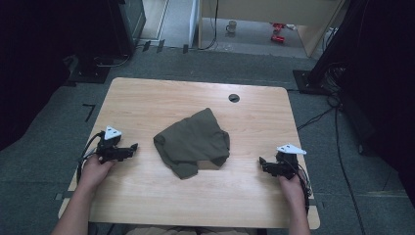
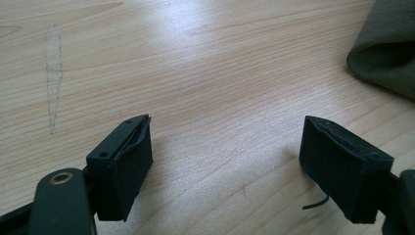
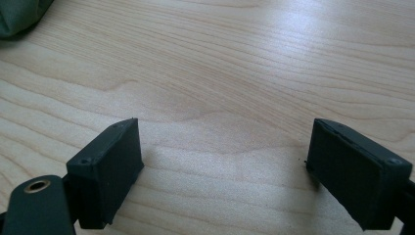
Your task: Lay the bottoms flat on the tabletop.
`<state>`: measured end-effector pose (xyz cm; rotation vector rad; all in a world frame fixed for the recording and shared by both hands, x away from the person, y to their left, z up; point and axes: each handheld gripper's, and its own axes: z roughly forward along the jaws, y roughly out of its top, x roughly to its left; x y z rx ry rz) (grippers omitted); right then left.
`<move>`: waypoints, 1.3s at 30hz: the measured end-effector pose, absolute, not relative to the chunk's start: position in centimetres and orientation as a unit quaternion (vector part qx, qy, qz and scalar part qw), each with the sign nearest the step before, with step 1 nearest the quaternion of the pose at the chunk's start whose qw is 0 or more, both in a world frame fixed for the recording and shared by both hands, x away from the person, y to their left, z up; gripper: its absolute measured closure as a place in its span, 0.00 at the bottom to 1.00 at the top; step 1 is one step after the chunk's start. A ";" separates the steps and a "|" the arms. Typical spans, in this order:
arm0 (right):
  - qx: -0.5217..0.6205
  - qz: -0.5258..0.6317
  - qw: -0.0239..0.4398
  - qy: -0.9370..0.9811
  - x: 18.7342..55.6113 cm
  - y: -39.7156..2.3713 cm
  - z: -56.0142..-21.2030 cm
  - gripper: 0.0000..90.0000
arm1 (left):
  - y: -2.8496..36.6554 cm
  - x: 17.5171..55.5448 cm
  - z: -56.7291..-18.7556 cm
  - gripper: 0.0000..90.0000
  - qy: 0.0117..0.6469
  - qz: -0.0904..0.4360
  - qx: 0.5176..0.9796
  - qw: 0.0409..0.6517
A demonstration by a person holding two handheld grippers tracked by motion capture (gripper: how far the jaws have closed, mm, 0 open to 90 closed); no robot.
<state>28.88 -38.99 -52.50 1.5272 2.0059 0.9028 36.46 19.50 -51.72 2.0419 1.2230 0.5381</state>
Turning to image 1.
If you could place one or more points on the red tool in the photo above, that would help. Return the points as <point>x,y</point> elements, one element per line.
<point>277,38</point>
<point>279,25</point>

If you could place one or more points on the person's left hand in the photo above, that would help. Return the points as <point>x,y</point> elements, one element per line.
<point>94,171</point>

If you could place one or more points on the black table grommet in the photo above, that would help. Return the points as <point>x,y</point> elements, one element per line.
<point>234,98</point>

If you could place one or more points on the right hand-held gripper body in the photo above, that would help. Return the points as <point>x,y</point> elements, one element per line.
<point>287,163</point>

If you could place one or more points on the grey mug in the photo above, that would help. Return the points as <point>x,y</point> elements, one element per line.
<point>231,26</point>

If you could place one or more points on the person's right hand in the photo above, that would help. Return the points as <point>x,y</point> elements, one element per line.
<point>292,192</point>

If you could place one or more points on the olive green shorts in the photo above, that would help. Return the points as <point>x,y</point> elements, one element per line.
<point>192,143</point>

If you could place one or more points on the grey tape strip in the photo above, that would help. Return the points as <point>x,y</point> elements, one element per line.
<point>319,205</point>
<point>62,196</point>

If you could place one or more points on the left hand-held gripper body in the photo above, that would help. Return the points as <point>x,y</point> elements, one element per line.
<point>109,148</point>

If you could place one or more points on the black cabinet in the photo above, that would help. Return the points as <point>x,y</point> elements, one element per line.
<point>129,23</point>

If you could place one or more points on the black stand base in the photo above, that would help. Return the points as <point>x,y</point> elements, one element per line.
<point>89,73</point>
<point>308,83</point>

